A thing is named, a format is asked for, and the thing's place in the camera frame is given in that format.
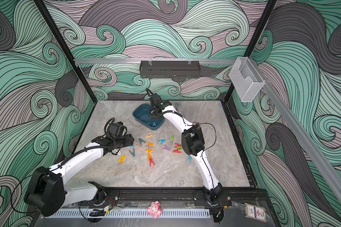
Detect yellow clothespin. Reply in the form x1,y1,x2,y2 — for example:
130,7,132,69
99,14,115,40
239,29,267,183
117,155,126,164

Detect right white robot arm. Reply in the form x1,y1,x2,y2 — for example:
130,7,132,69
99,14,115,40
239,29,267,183
149,93,223,204

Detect teal storage box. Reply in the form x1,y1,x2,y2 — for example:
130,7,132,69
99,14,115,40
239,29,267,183
133,104,165,131

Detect rhinestone silver microphone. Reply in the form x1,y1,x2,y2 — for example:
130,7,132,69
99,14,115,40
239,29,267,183
175,103,183,114

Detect dark teal clothespin lower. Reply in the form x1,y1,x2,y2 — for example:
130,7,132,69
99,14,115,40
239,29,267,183
129,148,135,157

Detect tan clothespin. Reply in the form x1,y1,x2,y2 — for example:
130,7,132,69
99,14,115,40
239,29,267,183
145,132,155,138

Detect grey clothespin centre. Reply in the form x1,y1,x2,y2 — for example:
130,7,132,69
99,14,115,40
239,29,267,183
166,140,173,148

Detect orange clothespin middle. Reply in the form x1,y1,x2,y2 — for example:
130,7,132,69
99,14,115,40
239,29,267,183
145,148,153,154

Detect red clothespin lower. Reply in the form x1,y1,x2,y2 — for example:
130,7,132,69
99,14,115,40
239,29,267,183
149,158,155,166

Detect light teal clothespin right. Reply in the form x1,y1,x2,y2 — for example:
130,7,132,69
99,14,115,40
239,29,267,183
186,155,191,163

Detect pink pig plush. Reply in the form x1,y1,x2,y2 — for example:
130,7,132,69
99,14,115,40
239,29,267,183
147,201,162,219

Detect badge card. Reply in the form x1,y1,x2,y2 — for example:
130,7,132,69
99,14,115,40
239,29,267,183
244,203,267,223

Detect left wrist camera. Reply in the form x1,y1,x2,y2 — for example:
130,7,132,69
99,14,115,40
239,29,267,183
108,122,125,137

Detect black wall tray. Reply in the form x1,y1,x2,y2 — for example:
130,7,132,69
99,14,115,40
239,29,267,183
139,61,201,79

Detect aluminium rail back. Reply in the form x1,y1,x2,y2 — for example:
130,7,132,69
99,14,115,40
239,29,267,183
74,58,236,65

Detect aluminium rail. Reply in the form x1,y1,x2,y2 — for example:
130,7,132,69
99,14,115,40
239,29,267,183
74,58,236,65
247,58,341,204

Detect clear plastic wall holder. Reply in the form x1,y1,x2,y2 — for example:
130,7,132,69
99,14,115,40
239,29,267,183
229,57,265,103

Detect white slotted cable duct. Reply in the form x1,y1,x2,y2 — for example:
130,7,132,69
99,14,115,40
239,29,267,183
48,208,211,219

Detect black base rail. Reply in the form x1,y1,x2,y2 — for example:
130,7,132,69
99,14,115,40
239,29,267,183
104,187,269,206

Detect black corner frame post left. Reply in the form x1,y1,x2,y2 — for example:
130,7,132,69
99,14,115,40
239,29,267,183
33,0,98,105

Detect black corner frame post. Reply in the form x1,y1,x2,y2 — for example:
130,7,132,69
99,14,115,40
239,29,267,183
224,1,277,103
33,0,98,105

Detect black corner frame post right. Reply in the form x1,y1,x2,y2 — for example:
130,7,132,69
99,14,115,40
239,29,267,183
224,1,277,103

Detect aluminium rail right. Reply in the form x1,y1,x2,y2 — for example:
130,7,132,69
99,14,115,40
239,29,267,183
247,58,341,204

